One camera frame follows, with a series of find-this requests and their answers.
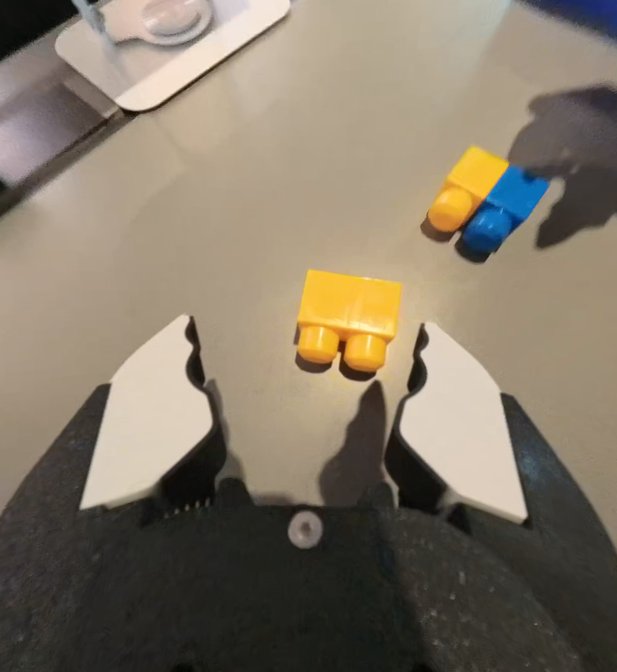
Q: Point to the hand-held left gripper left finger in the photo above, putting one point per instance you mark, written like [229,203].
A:
[145,420]

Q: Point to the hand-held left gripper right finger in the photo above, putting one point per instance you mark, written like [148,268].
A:
[461,435]

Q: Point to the small blue mega block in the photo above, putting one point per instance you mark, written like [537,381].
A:
[513,197]

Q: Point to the small yellow mega block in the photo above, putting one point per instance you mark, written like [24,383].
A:
[471,176]

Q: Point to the blue plastic bin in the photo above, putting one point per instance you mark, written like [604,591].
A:
[592,15]

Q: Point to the white pad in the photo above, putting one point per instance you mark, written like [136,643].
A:
[182,68]

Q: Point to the clear suction mount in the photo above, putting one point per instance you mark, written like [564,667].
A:
[172,21]

